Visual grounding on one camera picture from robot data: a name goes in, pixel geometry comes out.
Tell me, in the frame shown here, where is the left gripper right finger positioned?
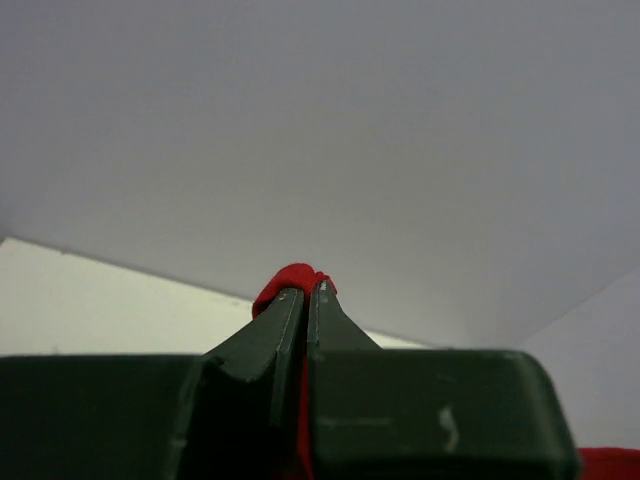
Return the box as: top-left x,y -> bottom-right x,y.
307,283 -> 581,479

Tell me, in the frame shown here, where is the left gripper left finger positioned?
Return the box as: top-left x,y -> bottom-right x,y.
1,288 -> 305,479

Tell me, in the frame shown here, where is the red t-shirt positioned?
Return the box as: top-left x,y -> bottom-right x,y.
252,263 -> 639,480

